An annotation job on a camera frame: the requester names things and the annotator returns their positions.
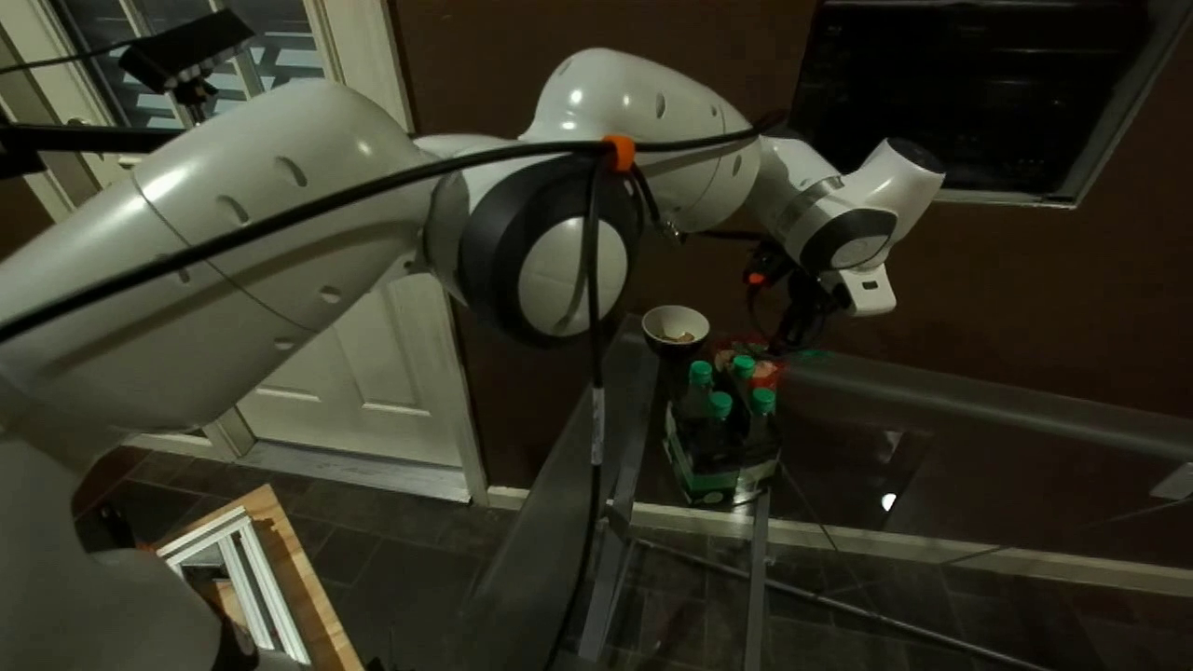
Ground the glass table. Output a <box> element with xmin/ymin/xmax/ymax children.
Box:
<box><xmin>580</xmin><ymin>488</ymin><xmax>1073</xmax><ymax>671</ymax></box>

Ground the white panelled door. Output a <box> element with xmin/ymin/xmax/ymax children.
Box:
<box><xmin>228</xmin><ymin>0</ymin><xmax>493</xmax><ymax>506</ymax></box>

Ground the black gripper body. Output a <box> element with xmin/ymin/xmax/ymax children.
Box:
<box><xmin>743</xmin><ymin>240</ymin><xmax>853</xmax><ymax>354</ymax></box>

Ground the black cardboard bottle carrier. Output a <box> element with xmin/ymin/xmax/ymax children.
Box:
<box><xmin>658</xmin><ymin>392</ymin><xmax>786</xmax><ymax>511</ymax></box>

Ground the orange cable clip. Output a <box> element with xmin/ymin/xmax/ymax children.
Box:
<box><xmin>599</xmin><ymin>132</ymin><xmax>642</xmax><ymax>174</ymax></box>

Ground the white ceramic bowl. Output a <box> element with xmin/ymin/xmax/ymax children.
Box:
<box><xmin>637</xmin><ymin>301</ymin><xmax>717</xmax><ymax>359</ymax></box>

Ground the black camera on stand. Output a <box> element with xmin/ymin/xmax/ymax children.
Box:
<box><xmin>117</xmin><ymin>8</ymin><xmax>259</xmax><ymax>117</ymax></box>

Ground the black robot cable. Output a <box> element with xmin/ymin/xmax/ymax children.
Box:
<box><xmin>0</xmin><ymin>123</ymin><xmax>798</xmax><ymax>671</ymax></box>

